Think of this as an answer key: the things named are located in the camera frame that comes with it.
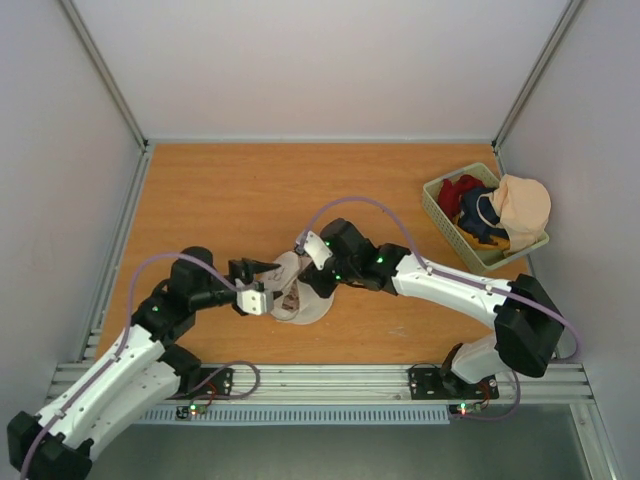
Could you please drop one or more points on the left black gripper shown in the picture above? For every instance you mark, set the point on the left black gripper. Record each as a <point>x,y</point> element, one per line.
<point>253,267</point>

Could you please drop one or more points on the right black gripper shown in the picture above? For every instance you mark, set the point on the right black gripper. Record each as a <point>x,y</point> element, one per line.
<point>316,280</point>

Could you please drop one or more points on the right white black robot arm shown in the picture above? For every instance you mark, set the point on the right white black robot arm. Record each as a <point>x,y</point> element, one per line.
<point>521,315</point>

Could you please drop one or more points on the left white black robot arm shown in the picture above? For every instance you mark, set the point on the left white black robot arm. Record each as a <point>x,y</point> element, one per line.
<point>143,367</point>

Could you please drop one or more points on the pale pink lace bra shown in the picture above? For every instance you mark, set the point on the pale pink lace bra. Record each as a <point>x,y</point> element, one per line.
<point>290,302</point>

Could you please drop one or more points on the beige bra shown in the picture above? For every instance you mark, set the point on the beige bra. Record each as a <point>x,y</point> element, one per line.
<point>523,207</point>

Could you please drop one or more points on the left circuit board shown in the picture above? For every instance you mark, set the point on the left circuit board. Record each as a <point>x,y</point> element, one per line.
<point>190,411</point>

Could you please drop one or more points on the circuit board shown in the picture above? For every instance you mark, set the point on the circuit board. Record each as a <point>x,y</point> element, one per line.
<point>463,409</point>
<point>190,411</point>

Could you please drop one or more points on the red garment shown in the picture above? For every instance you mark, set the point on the red garment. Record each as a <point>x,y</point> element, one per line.
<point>450,194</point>

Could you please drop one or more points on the green perforated plastic basket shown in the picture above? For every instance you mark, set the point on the green perforated plastic basket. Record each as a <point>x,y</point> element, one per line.
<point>477,261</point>

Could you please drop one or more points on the navy blue garment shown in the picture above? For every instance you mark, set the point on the navy blue garment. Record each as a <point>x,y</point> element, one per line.
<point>477,215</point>

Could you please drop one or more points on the yellow garment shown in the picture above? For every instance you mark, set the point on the yellow garment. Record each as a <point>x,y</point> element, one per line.
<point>492,243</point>

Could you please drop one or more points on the right circuit board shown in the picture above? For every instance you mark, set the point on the right circuit board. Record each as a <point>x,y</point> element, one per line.
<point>463,409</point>

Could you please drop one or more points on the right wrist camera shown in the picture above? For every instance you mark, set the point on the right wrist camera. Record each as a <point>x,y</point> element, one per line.
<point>311,245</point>

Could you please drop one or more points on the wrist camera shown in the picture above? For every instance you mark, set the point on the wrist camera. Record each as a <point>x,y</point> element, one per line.
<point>311,245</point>
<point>254,299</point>

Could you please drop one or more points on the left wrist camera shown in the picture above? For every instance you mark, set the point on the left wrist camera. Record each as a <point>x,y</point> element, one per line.
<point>254,299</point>

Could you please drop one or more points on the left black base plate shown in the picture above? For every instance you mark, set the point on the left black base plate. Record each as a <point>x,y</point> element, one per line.
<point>203,382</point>

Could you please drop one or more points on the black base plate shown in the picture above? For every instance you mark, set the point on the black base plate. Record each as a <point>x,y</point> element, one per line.
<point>427,382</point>
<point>203,382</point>

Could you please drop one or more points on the grey slotted cable duct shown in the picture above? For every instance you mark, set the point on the grey slotted cable duct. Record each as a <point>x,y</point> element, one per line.
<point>303,415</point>

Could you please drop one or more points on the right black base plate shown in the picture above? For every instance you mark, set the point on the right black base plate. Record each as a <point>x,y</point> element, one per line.
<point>427,382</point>

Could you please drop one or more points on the left aluminium side rail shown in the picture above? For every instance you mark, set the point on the left aluminium side rail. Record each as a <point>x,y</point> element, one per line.
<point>101,297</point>

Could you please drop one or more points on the left aluminium frame post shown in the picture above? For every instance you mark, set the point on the left aluminium frame post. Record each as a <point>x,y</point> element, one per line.
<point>88,43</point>

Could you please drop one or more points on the aluminium frame post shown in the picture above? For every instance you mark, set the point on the aluminium frame post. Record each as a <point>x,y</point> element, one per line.
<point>88,43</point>
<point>559,31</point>

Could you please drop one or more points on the aluminium front rail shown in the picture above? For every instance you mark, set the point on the aluminium front rail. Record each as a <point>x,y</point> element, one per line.
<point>388,384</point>

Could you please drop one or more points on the right aluminium frame post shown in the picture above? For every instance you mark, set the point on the right aluminium frame post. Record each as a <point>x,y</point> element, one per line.
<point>559,31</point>

